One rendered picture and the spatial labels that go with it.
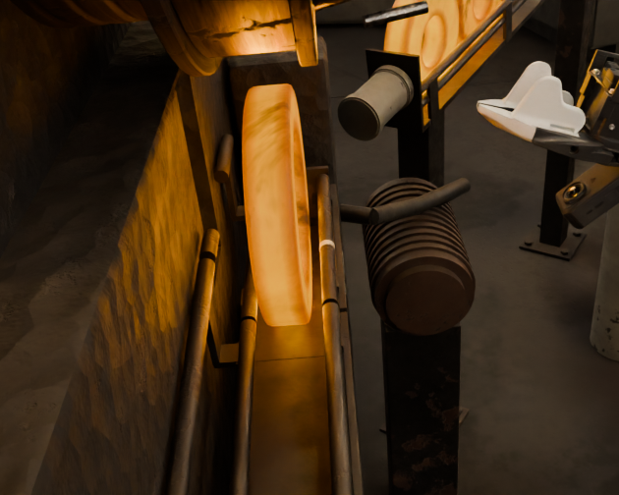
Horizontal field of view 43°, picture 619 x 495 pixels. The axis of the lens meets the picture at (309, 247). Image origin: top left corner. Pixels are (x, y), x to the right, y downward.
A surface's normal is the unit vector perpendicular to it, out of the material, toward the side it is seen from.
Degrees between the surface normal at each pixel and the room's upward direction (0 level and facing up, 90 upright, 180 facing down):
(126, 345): 90
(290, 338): 0
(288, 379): 5
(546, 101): 89
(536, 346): 0
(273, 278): 91
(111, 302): 90
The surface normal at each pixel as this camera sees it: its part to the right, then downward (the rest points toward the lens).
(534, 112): -0.05, 0.54
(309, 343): -0.09, -0.83
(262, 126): -0.09, -0.53
